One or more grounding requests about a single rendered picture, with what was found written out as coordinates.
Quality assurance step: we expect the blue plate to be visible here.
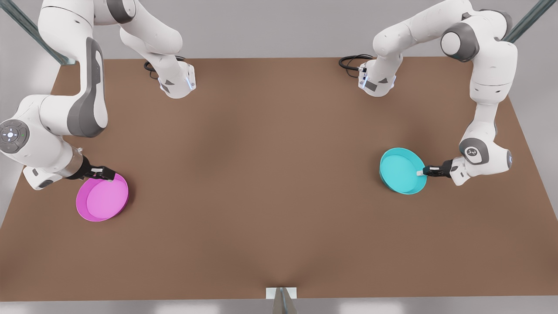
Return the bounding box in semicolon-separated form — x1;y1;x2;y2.
379;147;427;195

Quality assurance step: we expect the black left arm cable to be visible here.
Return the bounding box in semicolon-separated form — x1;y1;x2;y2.
338;54;375;79

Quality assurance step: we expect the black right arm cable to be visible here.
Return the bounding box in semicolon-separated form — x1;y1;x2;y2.
143;55;187;80

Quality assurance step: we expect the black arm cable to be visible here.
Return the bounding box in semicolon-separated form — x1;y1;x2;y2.
338;54;375;79
143;55;187;80

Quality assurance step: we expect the silver frame post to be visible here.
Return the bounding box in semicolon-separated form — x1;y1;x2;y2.
0;0;75;66
501;0;558;44
265;287;298;314

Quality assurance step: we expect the pink plate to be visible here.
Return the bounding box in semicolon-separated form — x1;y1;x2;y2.
76;173;129;222

